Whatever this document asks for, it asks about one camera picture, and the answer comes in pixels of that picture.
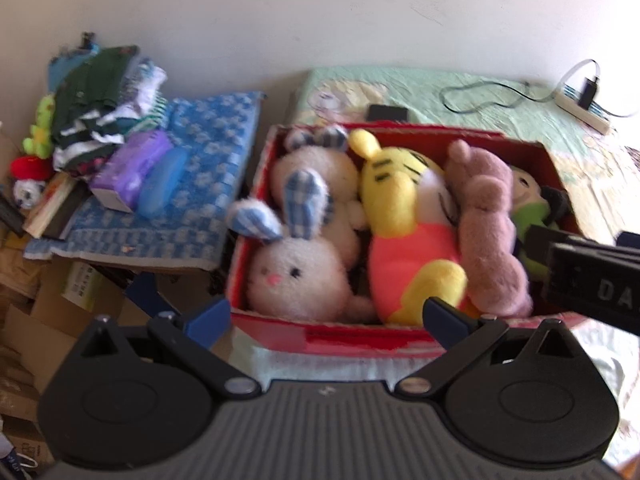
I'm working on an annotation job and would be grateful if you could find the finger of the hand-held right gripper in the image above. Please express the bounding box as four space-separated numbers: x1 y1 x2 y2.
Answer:
522 224 571 273

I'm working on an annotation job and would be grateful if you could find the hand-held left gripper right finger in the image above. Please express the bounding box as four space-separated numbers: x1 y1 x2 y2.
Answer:
395 296 583 401

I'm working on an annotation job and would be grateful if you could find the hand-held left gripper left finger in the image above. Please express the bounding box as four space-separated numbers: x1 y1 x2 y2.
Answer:
75 296 263 401

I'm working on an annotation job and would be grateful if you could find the green bean plush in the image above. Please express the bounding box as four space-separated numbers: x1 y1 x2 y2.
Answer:
507 167 573 281

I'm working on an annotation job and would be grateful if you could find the pink bear plush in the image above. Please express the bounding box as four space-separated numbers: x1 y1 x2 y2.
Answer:
445 139 535 318

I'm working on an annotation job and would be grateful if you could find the white bunny plush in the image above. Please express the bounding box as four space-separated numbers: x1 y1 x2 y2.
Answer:
225 125 376 323

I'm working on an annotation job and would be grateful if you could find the red cardboard box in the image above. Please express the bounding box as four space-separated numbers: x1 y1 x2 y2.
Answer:
225 121 586 358

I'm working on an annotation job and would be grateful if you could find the yellow tiger plush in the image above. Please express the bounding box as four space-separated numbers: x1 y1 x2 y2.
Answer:
347 129 481 326

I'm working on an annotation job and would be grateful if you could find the cartoon bed sheet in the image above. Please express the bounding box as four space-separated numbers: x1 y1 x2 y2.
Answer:
230 66 640 466

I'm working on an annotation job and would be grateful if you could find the white power strip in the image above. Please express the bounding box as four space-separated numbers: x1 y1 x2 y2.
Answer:
555 85 612 135

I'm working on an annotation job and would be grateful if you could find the blue glasses case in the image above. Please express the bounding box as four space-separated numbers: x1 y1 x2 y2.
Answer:
137 147 188 220

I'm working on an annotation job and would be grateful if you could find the brown cardboard box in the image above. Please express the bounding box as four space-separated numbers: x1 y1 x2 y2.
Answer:
0 240 146 466

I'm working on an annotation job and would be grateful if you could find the black charger adapter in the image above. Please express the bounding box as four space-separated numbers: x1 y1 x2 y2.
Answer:
577 75 601 111

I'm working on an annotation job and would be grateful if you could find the blue flower towel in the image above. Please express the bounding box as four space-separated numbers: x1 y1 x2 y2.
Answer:
22 91 268 271

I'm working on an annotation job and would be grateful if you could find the purple tissue pack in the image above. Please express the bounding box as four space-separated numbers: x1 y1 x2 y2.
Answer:
89 130 175 213

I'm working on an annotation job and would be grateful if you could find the stack of books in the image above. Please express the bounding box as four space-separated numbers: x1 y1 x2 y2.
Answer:
22 175 91 241

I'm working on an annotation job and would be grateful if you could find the black phone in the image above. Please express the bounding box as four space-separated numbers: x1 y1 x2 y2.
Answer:
367 104 410 123

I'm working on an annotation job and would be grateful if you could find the black white plush toy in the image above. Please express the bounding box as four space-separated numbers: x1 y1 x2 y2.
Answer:
12 179 48 211

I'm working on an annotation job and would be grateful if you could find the red plush toy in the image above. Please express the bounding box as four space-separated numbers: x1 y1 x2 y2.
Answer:
10 155 53 181

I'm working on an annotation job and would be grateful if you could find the green plush toy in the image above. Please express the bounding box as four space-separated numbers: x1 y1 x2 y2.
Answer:
22 95 56 156

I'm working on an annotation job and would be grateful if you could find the pile of folded clothes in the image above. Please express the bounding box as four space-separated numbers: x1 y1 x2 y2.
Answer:
47 32 171 178

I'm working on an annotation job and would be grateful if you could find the black charging cable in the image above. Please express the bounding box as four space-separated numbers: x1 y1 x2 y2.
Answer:
440 80 586 113

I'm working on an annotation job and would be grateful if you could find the white power strip cable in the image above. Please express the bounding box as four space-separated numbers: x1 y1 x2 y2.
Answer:
555 59 601 91

